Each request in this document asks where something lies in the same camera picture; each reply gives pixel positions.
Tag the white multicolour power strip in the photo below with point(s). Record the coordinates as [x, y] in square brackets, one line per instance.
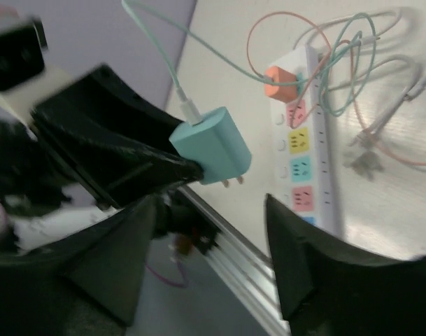
[304, 176]

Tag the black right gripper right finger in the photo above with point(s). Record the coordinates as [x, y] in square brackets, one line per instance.
[329, 287]

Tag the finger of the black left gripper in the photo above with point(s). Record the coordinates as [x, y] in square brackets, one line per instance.
[117, 169]
[109, 102]

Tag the pink charger plug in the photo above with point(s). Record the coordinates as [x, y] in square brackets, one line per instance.
[282, 93]

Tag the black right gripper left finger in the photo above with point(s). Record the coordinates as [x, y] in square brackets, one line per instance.
[86, 284]

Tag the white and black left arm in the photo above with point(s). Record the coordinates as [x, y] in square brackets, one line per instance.
[32, 175]

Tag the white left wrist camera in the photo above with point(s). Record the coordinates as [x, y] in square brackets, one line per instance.
[25, 78]

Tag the teal charger plug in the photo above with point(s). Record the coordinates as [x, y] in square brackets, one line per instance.
[216, 145]

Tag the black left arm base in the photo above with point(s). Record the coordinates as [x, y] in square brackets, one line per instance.
[177, 215]

